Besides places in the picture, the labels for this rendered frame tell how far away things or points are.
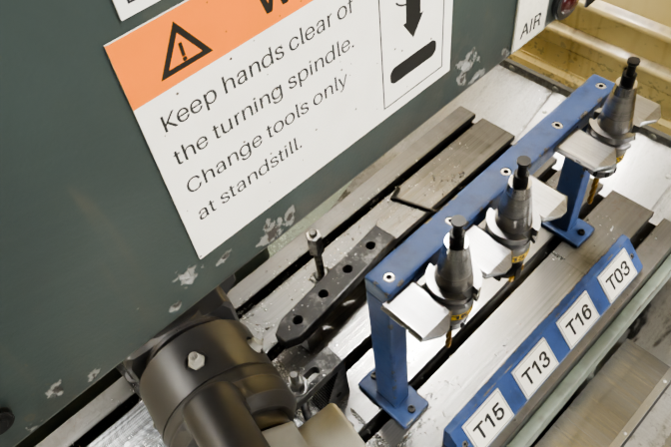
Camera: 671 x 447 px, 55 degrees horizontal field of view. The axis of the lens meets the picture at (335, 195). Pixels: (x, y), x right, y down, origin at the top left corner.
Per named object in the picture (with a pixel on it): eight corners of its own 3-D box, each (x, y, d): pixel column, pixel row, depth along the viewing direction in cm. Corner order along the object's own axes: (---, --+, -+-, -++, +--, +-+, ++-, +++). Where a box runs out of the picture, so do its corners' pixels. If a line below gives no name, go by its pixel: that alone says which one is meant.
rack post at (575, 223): (594, 230, 114) (638, 105, 91) (577, 248, 112) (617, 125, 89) (546, 202, 119) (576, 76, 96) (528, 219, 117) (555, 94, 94)
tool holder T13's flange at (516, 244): (511, 204, 82) (513, 191, 80) (548, 233, 78) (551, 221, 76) (474, 229, 80) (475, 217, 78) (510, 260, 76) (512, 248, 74)
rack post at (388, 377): (429, 405, 97) (432, 302, 74) (405, 430, 94) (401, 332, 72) (381, 362, 102) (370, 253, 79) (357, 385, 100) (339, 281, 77)
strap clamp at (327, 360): (349, 391, 99) (340, 345, 88) (286, 453, 94) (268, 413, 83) (335, 377, 101) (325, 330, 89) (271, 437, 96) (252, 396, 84)
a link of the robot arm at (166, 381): (208, 213, 50) (289, 321, 43) (236, 281, 57) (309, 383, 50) (51, 299, 46) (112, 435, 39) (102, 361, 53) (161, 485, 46)
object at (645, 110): (667, 111, 88) (669, 107, 88) (647, 132, 86) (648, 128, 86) (620, 90, 92) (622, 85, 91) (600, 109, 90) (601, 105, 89)
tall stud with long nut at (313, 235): (333, 275, 113) (325, 230, 103) (321, 285, 112) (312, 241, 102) (322, 266, 115) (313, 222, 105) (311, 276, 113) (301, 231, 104)
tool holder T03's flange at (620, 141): (597, 114, 90) (601, 101, 89) (641, 130, 88) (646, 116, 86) (578, 142, 87) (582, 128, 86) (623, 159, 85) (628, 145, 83)
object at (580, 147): (623, 155, 84) (625, 151, 83) (601, 178, 82) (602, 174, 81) (576, 131, 88) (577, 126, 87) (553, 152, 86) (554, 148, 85)
